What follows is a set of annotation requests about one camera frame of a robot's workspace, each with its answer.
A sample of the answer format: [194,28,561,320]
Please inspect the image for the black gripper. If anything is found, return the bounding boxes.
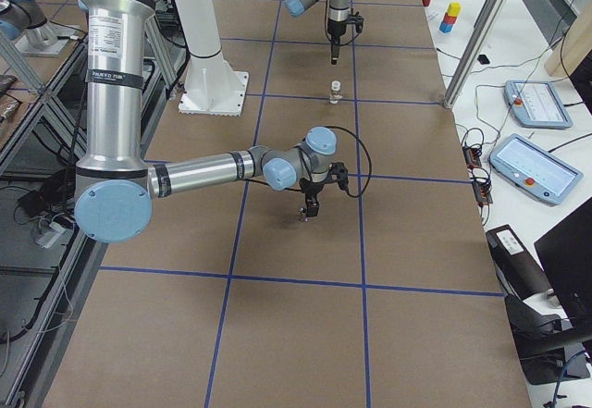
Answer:
[327,19,346,65]
[299,178,325,219]

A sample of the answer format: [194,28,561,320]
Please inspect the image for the white PPR pipe valve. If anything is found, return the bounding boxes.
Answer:
[329,80,342,105]

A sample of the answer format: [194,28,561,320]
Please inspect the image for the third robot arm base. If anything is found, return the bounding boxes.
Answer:
[1,0,83,57]

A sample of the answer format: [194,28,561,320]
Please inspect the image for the blue cube block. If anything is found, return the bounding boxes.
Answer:
[438,21,453,33]

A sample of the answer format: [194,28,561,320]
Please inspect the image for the red cube block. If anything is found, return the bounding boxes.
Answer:
[442,13,457,25]

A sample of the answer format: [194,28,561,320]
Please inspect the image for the yellow cube block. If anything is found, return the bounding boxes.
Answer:
[447,2,462,18]

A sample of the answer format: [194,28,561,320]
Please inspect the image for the orange circuit board far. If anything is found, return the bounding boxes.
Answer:
[462,146,482,168]

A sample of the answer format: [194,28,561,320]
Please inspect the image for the orange circuit board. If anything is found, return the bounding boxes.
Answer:
[462,146,482,168]
[472,180,493,207]

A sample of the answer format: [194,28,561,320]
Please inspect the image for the orange circuit board near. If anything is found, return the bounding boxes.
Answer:
[472,180,493,207]

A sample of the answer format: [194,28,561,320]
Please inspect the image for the far teach pendant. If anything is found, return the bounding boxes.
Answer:
[504,80,574,130]

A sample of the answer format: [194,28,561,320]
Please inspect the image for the teach pendant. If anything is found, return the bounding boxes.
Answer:
[489,134,584,205]
[504,80,574,130]

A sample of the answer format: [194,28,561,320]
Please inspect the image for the black box with label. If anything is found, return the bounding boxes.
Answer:
[486,225,551,300]

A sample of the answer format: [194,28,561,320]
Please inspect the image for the near teach pendant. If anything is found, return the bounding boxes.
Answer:
[489,134,584,205]

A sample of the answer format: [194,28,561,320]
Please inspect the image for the black monitor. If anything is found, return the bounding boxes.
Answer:
[535,199,591,319]

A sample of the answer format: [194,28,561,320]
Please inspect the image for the black monitor stand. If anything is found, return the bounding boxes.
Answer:
[504,295,591,385]

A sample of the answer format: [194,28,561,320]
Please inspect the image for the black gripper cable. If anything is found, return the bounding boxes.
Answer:
[318,125,374,198]

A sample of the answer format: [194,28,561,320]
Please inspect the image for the white pedestal column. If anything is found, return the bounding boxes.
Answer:
[175,0,249,117]

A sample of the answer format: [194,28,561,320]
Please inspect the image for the aluminium frame post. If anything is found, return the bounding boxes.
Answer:
[443,0,506,109]

